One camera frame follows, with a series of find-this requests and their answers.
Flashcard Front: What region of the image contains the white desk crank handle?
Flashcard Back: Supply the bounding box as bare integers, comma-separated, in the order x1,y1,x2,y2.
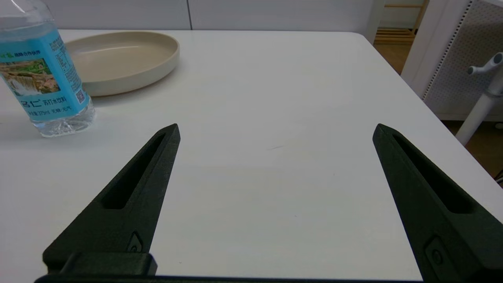
468,52,503,76

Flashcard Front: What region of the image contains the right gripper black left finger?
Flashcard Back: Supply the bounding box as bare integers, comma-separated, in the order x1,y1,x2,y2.
42,124,181,272

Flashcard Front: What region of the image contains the beige round plate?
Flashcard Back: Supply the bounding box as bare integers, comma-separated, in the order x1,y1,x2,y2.
65,31,180,97

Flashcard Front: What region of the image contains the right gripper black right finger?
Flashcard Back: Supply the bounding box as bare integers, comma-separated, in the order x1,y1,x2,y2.
373,124,503,283

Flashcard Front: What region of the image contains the white desk leg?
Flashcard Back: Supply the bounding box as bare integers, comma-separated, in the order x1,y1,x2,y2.
456,73,503,146

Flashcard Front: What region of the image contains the white pegboard panel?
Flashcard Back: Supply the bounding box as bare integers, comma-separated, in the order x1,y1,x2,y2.
401,0,503,121

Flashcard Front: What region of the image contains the wooden shelf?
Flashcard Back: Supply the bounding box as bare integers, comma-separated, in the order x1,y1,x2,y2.
373,0,430,45

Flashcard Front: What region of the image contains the soda water bottle blue label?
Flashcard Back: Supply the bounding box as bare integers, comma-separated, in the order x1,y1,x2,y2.
0,0,96,138

